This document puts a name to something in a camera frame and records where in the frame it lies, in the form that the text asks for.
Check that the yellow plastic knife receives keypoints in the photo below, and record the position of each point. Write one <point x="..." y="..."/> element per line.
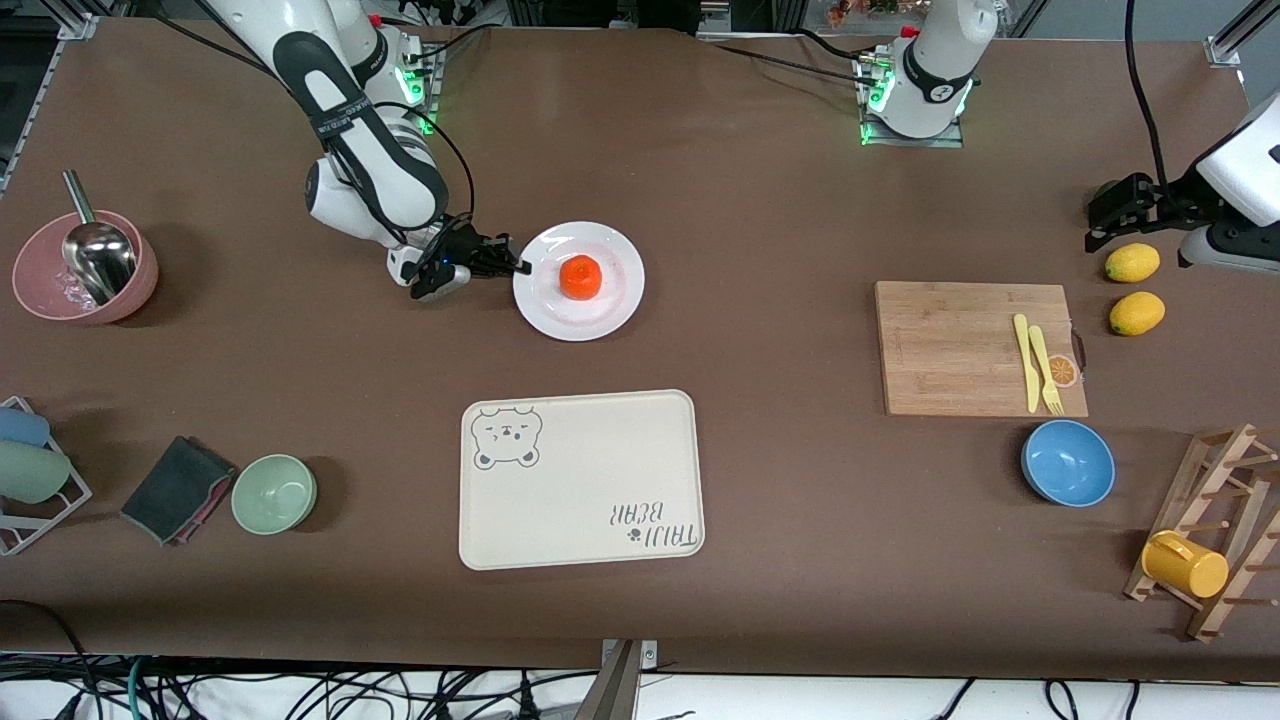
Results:
<point x="1027" y="370"/>

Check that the pale green cup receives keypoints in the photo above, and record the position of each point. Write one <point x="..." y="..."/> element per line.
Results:
<point x="30" y="472"/>

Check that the wooden peg drying rack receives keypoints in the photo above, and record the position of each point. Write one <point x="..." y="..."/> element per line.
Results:
<point x="1225" y="480"/>

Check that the yellow plastic mug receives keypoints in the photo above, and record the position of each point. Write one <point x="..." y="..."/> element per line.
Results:
<point x="1185" y="565"/>

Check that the toy orange slice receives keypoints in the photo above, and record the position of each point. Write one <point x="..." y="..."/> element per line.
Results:
<point x="1066" y="372"/>

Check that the white round plate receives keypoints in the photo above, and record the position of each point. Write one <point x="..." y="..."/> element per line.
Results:
<point x="600" y="315"/>

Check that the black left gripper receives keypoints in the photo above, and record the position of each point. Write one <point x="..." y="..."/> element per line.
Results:
<point x="1166" y="199"/>

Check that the blue bowl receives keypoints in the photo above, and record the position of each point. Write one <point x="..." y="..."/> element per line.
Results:
<point x="1068" y="463"/>

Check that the dark grey folded cloth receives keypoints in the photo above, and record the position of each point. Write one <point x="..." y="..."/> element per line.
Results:
<point x="175" y="490"/>

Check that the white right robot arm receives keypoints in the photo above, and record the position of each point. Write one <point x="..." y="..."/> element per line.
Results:
<point x="340" y="205"/>

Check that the metal scoop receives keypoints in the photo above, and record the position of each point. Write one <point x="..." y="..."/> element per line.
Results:
<point x="100" y="260"/>

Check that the yellow plastic fork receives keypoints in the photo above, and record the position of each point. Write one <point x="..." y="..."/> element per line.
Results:
<point x="1048" y="385"/>

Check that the pale green bowl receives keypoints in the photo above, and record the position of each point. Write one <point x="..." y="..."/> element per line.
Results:
<point x="274" y="494"/>

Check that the wooden cutting board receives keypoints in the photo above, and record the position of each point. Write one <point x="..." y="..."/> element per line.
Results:
<point x="940" y="350"/>

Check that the yellow lemon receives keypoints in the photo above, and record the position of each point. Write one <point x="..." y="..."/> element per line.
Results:
<point x="1137" y="313"/>
<point x="1132" y="262"/>

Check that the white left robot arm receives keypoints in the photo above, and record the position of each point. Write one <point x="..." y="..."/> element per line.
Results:
<point x="935" y="70"/>

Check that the aluminium frame profile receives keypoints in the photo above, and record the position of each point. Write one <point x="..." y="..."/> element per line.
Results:
<point x="1225" y="50"/>

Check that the pink bowl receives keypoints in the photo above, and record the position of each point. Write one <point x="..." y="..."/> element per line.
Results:
<point x="35" y="290"/>

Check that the blue cup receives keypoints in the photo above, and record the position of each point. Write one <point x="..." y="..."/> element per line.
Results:
<point x="22" y="427"/>

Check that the cream bear print tray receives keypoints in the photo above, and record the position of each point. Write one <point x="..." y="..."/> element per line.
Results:
<point x="580" y="480"/>

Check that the orange mandarin fruit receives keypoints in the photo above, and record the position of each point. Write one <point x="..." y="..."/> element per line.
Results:
<point x="581" y="277"/>

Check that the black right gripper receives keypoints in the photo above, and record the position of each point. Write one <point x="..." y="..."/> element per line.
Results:
<point x="459" y="243"/>

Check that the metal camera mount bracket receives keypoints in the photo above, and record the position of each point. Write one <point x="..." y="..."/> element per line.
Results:
<point x="620" y="690"/>

